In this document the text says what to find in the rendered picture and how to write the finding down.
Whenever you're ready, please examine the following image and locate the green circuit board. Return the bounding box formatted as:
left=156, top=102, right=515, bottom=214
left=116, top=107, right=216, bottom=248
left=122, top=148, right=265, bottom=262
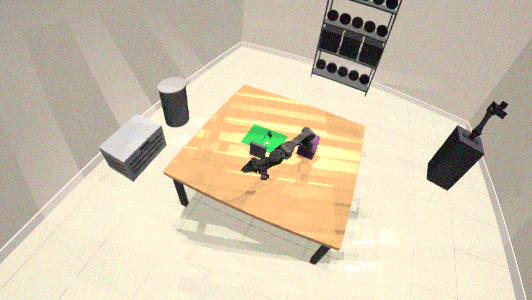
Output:
left=241, top=124, right=288, bottom=153

